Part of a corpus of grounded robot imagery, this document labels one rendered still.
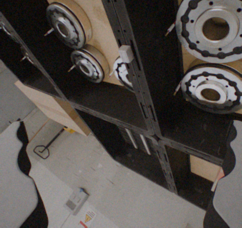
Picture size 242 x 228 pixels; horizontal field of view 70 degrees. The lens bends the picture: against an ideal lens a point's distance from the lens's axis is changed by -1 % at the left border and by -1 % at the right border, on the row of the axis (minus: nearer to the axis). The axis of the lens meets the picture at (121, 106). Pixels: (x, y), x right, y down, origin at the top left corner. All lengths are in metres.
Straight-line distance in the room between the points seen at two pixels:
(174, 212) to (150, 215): 0.39
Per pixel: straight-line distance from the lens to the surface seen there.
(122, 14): 0.20
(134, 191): 3.53
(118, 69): 0.39
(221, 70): 0.28
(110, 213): 3.57
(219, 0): 0.24
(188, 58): 0.33
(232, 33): 0.24
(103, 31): 0.40
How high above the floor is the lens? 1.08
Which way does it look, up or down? 25 degrees down
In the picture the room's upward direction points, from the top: 143 degrees counter-clockwise
